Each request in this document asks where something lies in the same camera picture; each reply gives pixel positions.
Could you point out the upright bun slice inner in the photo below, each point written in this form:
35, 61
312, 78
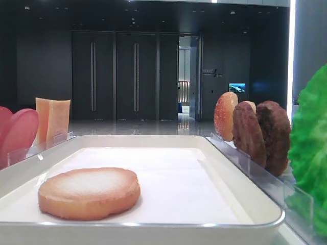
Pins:
252, 104

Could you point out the orange cheese slice inner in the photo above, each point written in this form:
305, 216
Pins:
58, 122

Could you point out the long clear acrylic right rail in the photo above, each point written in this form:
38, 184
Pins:
268, 176

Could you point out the dark double door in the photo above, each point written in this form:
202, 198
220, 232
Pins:
124, 76

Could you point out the small wall display screen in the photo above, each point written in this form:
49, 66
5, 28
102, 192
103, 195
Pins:
236, 87

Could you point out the upright bun slice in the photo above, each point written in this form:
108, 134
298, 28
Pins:
252, 104
223, 120

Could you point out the orange cheese slice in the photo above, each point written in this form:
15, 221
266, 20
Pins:
58, 122
43, 110

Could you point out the orange cheese slice outer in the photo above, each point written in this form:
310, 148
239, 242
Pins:
43, 110

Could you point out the long clear acrylic rail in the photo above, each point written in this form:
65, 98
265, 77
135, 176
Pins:
38, 148
268, 176

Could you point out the white rectangular metal tray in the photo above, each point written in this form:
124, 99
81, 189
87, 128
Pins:
190, 194

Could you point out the red tomato slice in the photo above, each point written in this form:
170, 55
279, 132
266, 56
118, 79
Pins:
6, 115
17, 136

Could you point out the round bread slice in tray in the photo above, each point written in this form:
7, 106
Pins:
89, 194

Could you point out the red tomato slice outer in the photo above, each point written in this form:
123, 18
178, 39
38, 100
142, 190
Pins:
6, 115

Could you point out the long clear acrylic left rail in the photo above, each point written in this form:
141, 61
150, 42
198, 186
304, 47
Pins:
38, 148

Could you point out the upright bun slice outer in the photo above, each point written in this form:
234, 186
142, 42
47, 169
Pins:
223, 120

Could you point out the red tomato slice inner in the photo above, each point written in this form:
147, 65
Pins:
17, 136

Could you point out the dark brown meat patty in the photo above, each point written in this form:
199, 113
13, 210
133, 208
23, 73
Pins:
276, 128

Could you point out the potted plants in white planter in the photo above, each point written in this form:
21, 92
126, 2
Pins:
295, 100

